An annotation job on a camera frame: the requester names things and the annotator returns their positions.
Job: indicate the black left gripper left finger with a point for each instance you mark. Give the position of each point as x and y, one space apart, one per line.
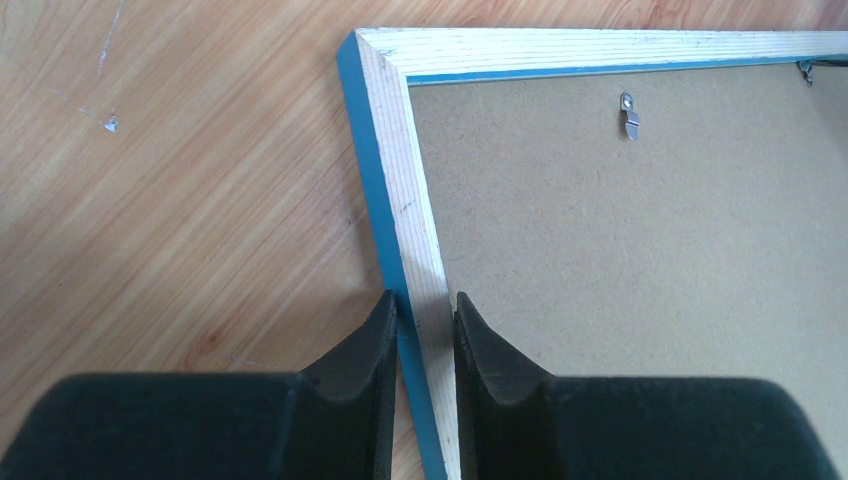
331 420

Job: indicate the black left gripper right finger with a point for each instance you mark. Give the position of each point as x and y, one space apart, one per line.
516 420

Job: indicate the wooden photo frame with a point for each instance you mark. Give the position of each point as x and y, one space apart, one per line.
715 245

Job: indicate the metal frame retaining clip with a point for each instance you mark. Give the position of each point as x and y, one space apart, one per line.
630 119

